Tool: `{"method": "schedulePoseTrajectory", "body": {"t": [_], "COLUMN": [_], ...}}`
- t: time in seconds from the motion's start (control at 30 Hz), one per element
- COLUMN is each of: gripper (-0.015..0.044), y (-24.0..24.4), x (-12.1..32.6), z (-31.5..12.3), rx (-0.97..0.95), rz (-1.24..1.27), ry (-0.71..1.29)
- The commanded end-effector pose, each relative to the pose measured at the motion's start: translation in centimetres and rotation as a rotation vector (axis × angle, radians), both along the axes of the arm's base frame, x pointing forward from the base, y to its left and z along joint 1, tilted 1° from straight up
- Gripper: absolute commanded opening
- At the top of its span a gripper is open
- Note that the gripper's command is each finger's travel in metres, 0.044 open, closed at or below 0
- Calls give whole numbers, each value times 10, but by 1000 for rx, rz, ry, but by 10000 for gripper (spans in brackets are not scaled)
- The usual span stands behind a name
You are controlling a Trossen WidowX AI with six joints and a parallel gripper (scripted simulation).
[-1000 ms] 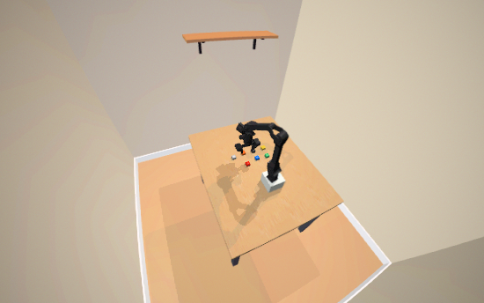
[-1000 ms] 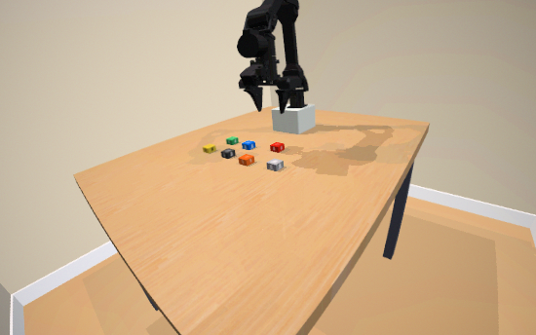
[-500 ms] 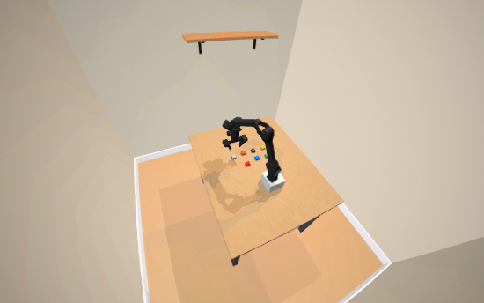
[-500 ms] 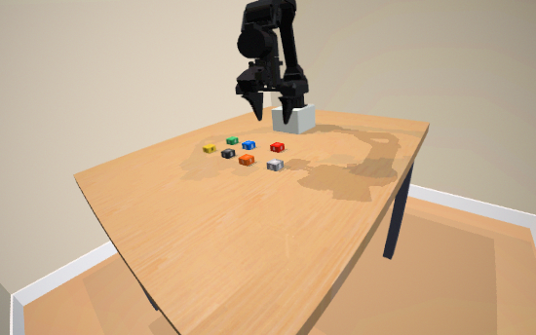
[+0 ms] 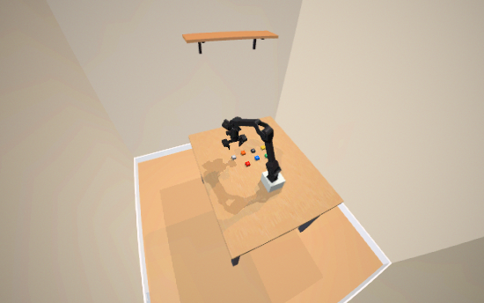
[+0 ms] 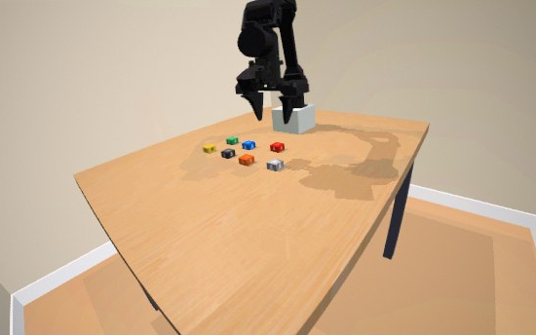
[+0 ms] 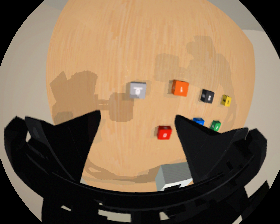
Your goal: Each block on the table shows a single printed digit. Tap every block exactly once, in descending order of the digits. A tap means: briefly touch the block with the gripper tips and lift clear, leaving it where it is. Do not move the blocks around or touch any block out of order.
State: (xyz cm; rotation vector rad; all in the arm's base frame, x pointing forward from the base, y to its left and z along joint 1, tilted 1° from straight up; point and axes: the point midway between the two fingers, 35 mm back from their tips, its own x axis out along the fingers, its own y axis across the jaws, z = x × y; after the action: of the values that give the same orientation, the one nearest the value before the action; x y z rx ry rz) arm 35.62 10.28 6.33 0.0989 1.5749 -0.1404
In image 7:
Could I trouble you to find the red block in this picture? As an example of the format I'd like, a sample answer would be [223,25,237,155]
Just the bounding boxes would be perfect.
[156,125,172,140]

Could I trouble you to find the yellow block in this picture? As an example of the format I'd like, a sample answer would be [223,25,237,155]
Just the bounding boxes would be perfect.
[221,95,232,107]

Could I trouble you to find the green block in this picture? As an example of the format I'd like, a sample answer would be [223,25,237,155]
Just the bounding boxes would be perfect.
[211,120,221,132]

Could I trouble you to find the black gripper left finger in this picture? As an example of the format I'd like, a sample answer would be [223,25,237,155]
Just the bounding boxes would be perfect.
[26,109,101,183]

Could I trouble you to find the blue block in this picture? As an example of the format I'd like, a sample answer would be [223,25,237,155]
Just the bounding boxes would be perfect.
[193,117,205,125]

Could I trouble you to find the orange block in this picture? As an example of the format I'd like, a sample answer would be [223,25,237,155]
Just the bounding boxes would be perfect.
[171,80,189,96]

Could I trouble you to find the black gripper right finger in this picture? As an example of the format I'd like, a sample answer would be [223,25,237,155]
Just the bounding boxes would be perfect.
[173,115,249,184]

